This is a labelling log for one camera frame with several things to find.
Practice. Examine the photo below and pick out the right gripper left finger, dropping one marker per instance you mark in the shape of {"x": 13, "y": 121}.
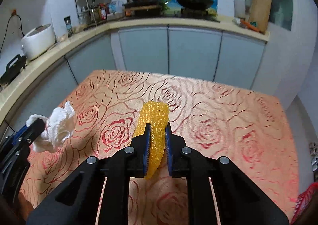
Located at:
{"x": 97, "y": 191}

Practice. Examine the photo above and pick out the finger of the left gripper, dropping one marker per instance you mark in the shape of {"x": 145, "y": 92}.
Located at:
{"x": 18, "y": 134}
{"x": 31, "y": 134}

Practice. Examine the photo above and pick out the black wok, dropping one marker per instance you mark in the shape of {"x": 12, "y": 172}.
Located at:
{"x": 201, "y": 5}

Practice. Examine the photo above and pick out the beige shoes pair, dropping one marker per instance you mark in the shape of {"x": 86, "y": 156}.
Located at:
{"x": 313, "y": 148}

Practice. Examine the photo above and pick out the black spice bottle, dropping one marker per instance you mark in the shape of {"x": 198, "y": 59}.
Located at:
{"x": 68, "y": 24}

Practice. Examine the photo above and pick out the white plastic jug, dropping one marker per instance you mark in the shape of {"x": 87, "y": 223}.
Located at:
{"x": 240, "y": 9}

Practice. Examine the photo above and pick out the white shoes pair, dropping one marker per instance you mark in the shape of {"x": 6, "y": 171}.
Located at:
{"x": 314, "y": 163}

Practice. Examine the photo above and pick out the black electric kettle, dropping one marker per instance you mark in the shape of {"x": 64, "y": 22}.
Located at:
{"x": 13, "y": 69}

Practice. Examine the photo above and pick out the white rice cooker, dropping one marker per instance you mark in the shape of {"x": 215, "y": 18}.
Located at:
{"x": 37, "y": 41}

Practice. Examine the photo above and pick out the white cloth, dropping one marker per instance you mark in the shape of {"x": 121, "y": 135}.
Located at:
{"x": 58, "y": 128}

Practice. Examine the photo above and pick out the red plastic mesh basket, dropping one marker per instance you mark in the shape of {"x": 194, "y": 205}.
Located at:
{"x": 306, "y": 207}

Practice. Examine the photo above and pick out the wooden cutting board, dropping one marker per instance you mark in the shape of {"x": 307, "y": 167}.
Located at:
{"x": 260, "y": 13}

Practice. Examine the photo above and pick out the large yellow bubble wrap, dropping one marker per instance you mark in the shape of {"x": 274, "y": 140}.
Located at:
{"x": 156, "y": 114}

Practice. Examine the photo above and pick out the kitchen base cabinets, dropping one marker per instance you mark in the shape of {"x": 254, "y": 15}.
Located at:
{"x": 212, "y": 54}

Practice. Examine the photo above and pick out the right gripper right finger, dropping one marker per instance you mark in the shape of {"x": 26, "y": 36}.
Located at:
{"x": 219, "y": 192}

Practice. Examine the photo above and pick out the rose pattern tablecloth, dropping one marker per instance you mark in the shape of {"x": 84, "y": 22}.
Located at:
{"x": 217, "y": 120}

